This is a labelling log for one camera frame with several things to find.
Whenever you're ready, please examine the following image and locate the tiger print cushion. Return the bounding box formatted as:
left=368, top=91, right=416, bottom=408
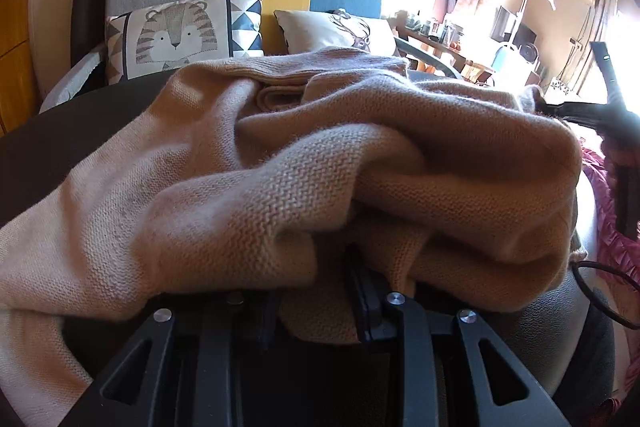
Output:
left=105, top=0, right=264, bottom=84

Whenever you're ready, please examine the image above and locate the right window curtain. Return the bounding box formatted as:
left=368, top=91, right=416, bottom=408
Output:
left=568, top=0, right=620, bottom=93

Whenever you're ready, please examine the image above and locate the pink ruffled bedspread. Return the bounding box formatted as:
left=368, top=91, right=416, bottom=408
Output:
left=582, top=146, right=639, bottom=283

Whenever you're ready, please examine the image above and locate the beige knitted sweater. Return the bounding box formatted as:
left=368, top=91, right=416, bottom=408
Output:
left=1, top=48, right=582, bottom=426

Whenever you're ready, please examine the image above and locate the deer print cushion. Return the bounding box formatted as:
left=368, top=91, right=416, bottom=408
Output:
left=273, top=9, right=396, bottom=56

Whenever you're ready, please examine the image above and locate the black cable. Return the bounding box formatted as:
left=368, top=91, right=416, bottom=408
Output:
left=569, top=260, right=640, bottom=333

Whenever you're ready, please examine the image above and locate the wooden side table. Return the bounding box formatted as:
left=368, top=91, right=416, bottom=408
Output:
left=395, top=26, right=495, bottom=83

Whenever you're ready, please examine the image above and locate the small desk fan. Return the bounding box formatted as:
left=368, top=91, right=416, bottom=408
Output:
left=518, top=42, right=539, bottom=64

